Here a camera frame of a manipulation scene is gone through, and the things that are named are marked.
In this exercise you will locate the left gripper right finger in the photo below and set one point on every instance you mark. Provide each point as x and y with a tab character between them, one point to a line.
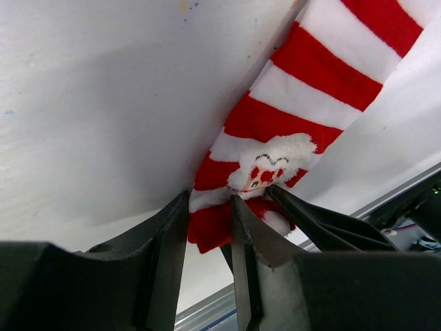
280	286

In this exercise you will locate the red white striped sock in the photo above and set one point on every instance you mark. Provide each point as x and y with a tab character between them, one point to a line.
330	68

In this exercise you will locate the aluminium table frame rail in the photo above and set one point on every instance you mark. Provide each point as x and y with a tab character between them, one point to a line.
218	312

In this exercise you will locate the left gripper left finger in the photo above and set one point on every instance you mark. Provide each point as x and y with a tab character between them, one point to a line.
130	282

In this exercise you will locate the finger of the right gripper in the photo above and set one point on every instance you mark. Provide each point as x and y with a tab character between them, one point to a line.
227	254

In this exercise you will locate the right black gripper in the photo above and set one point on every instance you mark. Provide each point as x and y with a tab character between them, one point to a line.
333	231

